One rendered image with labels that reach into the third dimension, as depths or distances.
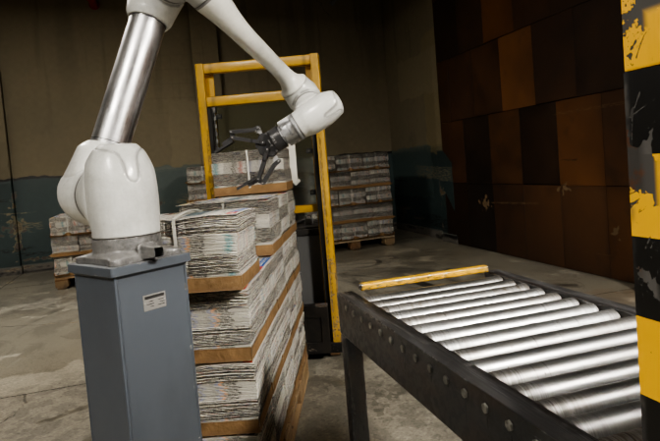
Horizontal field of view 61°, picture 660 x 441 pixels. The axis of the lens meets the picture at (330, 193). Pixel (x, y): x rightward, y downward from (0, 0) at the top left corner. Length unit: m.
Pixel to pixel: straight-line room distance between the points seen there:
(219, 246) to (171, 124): 7.18
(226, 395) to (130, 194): 0.79
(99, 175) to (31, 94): 7.70
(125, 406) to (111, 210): 0.43
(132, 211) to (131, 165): 0.11
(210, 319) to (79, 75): 7.41
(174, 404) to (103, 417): 0.16
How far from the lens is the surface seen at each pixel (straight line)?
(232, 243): 1.67
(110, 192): 1.34
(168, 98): 8.85
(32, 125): 8.98
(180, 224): 1.71
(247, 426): 1.89
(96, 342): 1.43
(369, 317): 1.44
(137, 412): 1.39
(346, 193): 7.47
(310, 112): 1.73
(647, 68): 0.38
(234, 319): 1.77
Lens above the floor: 1.18
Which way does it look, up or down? 3 degrees down
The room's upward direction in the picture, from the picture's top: 5 degrees counter-clockwise
